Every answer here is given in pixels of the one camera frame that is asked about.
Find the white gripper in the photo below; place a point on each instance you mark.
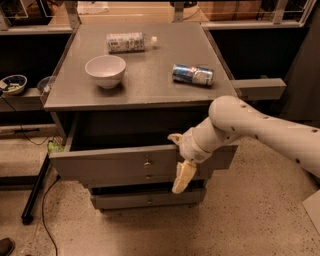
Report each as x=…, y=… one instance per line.
x=192, y=148

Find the grey top drawer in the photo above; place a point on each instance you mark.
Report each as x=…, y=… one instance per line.
x=123, y=143

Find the grey drawer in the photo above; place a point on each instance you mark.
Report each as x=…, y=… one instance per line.
x=158, y=198
x=123, y=143
x=128, y=180

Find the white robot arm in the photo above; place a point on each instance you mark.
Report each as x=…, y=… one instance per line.
x=231, y=118

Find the grey bottom drawer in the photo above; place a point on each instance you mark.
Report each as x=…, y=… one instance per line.
x=158, y=198

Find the grey drawer cabinet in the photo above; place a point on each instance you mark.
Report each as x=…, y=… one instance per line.
x=147, y=85

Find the grey middle drawer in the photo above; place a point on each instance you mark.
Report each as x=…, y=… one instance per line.
x=128, y=180

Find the blue silver drink can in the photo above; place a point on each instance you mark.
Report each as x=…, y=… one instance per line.
x=192, y=74

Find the grey side shelf block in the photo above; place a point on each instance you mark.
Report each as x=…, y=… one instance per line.
x=259, y=89

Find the white ceramic bowl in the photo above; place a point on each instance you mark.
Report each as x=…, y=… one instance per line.
x=106, y=71

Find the plastic water bottle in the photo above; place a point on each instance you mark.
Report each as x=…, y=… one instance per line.
x=129, y=42

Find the green snack bag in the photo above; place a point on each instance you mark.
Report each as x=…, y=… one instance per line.
x=54, y=147

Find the small clear cup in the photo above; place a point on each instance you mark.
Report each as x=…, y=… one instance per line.
x=46, y=84

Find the black metal table leg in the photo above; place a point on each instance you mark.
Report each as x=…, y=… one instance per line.
x=26, y=216

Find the blue patterned bowl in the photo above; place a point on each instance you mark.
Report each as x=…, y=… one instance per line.
x=13, y=84

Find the dark shoe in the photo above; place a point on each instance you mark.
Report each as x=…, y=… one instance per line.
x=7, y=246

